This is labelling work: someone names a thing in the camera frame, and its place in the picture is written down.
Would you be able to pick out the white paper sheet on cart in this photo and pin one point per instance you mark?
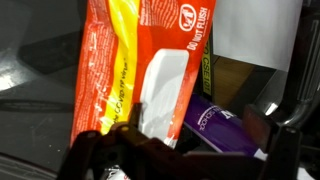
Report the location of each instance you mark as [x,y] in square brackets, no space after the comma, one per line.
[256,30]

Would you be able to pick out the yellow label sticker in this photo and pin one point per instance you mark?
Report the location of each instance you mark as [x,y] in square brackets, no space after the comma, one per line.
[206,70]

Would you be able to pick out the red wet wipes packet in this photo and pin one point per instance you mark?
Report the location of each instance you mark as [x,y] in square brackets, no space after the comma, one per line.
[133,60]

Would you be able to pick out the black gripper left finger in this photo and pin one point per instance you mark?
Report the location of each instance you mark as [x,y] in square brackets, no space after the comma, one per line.
[136,115]

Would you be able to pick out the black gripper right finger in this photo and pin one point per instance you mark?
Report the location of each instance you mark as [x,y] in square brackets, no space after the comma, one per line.
[263,128]

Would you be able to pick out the purple pump soap bottle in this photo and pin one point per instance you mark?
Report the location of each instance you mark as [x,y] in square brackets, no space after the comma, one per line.
[220,128]

